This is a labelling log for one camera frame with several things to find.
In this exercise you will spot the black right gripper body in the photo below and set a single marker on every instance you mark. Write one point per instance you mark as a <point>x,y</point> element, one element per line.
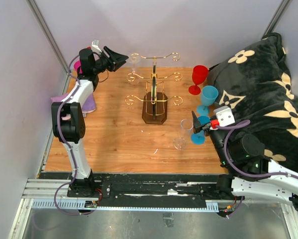
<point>206,129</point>

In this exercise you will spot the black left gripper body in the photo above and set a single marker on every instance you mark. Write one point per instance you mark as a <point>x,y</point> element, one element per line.
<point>102,64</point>

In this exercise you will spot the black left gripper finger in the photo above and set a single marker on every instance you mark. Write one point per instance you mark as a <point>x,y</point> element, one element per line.
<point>115,58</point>
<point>118,65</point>

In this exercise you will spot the clear wine glass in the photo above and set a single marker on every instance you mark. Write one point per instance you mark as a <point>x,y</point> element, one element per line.
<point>186,128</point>
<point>134,73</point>

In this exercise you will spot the blue wine glass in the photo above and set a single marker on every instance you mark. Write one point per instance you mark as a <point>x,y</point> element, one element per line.
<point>207,98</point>
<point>199,138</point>

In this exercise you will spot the pink wine glass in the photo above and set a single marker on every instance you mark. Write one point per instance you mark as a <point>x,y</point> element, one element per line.
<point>77,67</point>

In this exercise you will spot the purple cloth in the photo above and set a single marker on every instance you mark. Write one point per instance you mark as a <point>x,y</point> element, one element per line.
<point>88,107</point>

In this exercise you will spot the red wine glass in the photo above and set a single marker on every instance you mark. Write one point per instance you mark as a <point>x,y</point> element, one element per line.
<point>199,75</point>

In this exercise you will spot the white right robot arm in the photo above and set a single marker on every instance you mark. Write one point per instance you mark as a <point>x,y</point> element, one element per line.
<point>251,173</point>

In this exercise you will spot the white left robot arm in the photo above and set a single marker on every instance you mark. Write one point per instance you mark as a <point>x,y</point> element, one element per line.
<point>68,121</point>

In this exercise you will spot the black floral blanket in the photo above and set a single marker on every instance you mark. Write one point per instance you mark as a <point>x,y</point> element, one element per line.
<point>256,84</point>

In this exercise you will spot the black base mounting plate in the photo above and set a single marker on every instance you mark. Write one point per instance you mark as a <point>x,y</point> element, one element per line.
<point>153,191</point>

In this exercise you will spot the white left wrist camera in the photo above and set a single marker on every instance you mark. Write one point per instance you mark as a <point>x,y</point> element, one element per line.
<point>94,47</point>

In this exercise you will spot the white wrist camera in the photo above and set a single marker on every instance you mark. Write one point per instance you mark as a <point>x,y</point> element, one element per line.
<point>94,47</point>
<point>223,117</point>

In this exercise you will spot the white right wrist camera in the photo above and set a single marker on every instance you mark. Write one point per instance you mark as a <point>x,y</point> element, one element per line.
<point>223,117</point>

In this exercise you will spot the gold wire wine glass rack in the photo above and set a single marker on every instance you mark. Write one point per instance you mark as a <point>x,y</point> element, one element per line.
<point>155,101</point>

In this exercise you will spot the left aluminium frame post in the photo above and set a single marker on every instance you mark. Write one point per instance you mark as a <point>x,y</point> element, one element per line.
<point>47,32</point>

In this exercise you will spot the aluminium frame post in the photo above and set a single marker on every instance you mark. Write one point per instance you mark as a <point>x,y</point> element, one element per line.
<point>47,32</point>
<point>274,23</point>

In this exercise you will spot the right aluminium frame post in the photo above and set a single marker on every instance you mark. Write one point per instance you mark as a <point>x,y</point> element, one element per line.
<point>274,23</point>

